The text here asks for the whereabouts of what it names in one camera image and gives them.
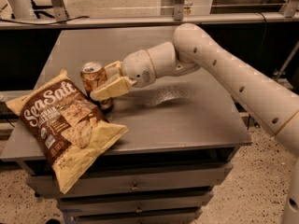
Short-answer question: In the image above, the black cable on railing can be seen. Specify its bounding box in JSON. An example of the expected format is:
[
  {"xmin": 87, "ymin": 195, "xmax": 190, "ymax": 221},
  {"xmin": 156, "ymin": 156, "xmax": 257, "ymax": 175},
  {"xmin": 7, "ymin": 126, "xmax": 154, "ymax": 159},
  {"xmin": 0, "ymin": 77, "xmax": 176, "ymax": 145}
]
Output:
[{"xmin": 0, "ymin": 15, "xmax": 91, "ymax": 26}]

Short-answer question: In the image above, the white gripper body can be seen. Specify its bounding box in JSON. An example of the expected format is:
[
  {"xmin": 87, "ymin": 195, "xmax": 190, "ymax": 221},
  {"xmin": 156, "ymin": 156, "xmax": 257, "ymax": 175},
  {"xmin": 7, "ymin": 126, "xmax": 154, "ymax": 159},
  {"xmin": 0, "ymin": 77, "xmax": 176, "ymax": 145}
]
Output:
[{"xmin": 122, "ymin": 50, "xmax": 156, "ymax": 88}]

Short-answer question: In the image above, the top drawer metal knob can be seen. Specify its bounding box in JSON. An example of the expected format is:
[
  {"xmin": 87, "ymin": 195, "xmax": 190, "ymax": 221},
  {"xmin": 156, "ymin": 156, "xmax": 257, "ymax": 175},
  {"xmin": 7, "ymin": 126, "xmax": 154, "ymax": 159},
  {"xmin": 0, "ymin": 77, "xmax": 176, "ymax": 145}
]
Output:
[{"xmin": 131, "ymin": 181, "xmax": 140, "ymax": 192}]

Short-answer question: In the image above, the orange soda can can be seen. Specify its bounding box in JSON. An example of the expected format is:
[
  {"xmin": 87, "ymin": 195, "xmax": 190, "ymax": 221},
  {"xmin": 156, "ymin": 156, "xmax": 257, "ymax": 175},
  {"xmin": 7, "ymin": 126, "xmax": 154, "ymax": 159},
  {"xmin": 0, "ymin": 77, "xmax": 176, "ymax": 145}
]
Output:
[{"xmin": 80, "ymin": 61, "xmax": 113, "ymax": 113}]

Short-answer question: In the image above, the drawer metal knob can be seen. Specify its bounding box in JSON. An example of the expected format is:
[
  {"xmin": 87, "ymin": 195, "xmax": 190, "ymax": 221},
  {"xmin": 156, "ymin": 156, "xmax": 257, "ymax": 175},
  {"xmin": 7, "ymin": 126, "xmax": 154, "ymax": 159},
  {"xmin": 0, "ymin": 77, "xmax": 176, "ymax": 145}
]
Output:
[
  {"xmin": 131, "ymin": 181, "xmax": 140, "ymax": 192},
  {"xmin": 135, "ymin": 205, "xmax": 143, "ymax": 214}
]

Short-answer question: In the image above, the brown sea salt chip bag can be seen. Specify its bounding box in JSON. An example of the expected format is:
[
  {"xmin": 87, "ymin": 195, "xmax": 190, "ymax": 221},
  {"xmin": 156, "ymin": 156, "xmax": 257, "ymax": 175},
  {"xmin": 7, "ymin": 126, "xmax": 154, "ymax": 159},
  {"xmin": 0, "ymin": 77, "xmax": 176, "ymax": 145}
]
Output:
[{"xmin": 6, "ymin": 70, "xmax": 128, "ymax": 194}]

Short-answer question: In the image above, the middle drawer metal knob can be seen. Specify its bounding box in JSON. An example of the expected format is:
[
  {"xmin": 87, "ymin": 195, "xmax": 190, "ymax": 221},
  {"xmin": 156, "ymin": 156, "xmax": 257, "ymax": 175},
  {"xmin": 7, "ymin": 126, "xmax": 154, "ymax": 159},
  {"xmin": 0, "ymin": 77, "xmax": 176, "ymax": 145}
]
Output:
[{"xmin": 135, "ymin": 205, "xmax": 143, "ymax": 214}]

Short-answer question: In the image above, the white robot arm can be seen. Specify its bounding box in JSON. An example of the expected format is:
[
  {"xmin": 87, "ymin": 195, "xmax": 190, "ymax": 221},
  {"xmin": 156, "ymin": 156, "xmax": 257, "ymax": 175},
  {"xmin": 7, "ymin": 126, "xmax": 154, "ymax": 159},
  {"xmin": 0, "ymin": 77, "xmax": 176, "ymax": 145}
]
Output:
[{"xmin": 91, "ymin": 23, "xmax": 299, "ymax": 224}]

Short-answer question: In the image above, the white pipe post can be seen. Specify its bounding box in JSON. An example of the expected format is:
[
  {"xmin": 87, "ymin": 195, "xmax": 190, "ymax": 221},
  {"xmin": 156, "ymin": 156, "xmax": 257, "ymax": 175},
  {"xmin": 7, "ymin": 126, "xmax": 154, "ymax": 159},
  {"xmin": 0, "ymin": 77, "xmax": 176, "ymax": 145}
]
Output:
[{"xmin": 6, "ymin": 0, "xmax": 36, "ymax": 20}]

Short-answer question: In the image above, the black cable hanging right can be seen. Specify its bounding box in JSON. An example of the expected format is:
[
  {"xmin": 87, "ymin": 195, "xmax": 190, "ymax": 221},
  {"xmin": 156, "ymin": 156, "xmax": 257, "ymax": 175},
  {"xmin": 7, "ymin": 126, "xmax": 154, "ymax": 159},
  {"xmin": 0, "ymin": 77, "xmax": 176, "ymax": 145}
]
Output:
[{"xmin": 246, "ymin": 12, "xmax": 269, "ymax": 131}]

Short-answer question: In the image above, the grey metal railing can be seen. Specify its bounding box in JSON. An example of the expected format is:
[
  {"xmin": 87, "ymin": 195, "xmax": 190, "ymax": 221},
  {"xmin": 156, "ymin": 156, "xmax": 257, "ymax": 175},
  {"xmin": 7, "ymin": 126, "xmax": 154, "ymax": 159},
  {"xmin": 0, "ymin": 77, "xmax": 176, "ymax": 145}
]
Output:
[{"xmin": 1, "ymin": 0, "xmax": 299, "ymax": 28}]

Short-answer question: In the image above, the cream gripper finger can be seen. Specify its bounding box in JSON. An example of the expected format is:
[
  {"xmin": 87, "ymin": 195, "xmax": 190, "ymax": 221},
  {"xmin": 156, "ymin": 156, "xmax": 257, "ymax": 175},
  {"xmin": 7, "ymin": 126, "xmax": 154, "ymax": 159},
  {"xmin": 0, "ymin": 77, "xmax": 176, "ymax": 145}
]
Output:
[
  {"xmin": 90, "ymin": 76, "xmax": 136, "ymax": 101},
  {"xmin": 105, "ymin": 61, "xmax": 122, "ymax": 80}
]

